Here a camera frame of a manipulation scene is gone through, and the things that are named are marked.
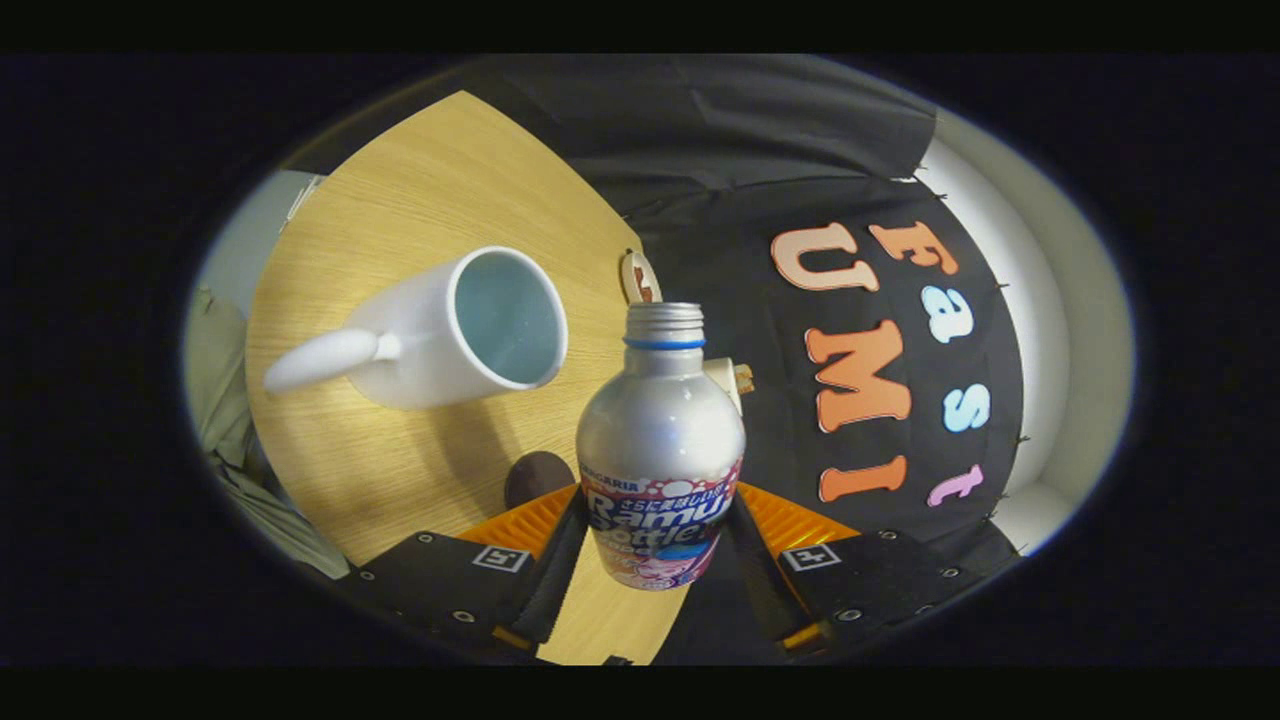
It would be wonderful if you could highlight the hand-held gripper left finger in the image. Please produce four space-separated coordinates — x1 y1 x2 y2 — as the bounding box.
345 484 593 649

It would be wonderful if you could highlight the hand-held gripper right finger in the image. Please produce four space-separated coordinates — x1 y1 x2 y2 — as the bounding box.
722 482 988 653

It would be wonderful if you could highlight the dark round coaster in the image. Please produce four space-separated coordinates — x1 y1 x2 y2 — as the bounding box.
503 451 577 511

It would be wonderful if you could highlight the white cup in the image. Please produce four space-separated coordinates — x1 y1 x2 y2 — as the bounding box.
263 246 569 411

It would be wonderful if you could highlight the silver juice bottle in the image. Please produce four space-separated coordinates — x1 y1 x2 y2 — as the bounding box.
576 302 747 591

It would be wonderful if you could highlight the white toaster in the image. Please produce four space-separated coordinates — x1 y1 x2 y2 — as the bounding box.
703 358 746 416

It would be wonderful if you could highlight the olive green clothing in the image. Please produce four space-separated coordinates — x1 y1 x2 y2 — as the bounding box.
185 288 353 581

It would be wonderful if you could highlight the round white plate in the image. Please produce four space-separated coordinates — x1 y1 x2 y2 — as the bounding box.
620 250 663 306

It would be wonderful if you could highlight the wooden table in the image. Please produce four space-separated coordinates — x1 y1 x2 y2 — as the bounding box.
245 90 693 666

